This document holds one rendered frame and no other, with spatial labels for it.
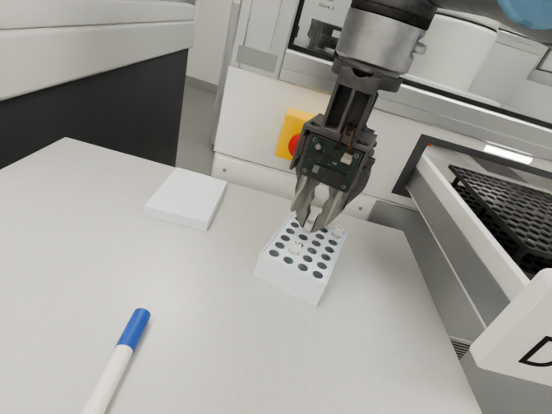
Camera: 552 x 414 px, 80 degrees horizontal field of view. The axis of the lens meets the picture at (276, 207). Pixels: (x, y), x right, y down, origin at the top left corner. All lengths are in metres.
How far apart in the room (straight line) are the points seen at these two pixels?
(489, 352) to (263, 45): 0.46
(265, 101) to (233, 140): 0.09
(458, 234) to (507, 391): 0.73
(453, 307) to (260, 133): 0.56
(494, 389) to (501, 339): 0.76
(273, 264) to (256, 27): 0.34
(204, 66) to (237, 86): 3.56
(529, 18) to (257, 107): 0.38
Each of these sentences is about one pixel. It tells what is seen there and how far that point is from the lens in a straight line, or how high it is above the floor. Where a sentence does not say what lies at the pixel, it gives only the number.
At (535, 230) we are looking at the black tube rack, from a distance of 0.49.
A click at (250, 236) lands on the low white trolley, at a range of 0.47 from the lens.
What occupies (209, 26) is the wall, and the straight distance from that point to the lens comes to 4.05.
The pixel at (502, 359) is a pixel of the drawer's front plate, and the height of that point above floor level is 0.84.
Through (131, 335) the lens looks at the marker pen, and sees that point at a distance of 0.33.
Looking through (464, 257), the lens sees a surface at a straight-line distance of 0.43.
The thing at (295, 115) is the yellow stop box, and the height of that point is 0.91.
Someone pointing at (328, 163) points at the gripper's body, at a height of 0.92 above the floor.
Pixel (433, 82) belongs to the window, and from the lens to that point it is 0.59.
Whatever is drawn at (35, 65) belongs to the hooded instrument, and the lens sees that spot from 0.74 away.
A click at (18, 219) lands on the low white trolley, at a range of 0.48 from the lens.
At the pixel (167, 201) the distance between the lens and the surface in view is 0.48.
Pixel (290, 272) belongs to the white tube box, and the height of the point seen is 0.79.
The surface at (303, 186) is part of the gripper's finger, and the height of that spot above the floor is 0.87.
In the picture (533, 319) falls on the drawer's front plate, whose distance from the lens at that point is 0.34.
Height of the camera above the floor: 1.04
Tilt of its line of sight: 31 degrees down
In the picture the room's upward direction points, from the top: 17 degrees clockwise
